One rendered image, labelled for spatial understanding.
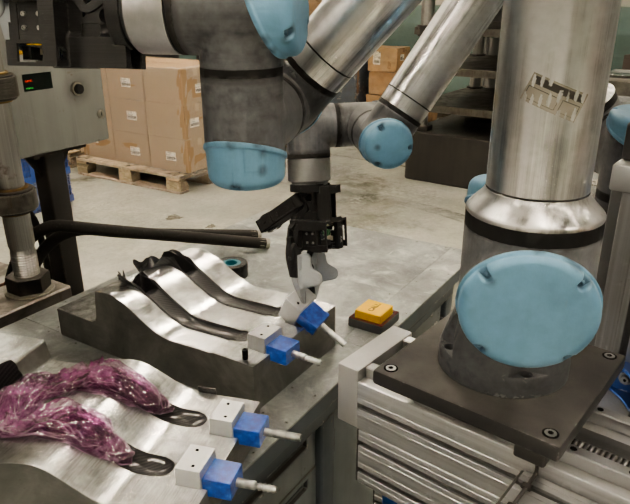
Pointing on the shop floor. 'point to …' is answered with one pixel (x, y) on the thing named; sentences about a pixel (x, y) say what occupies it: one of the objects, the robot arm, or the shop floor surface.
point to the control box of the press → (54, 142)
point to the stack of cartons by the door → (380, 66)
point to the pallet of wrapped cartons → (152, 126)
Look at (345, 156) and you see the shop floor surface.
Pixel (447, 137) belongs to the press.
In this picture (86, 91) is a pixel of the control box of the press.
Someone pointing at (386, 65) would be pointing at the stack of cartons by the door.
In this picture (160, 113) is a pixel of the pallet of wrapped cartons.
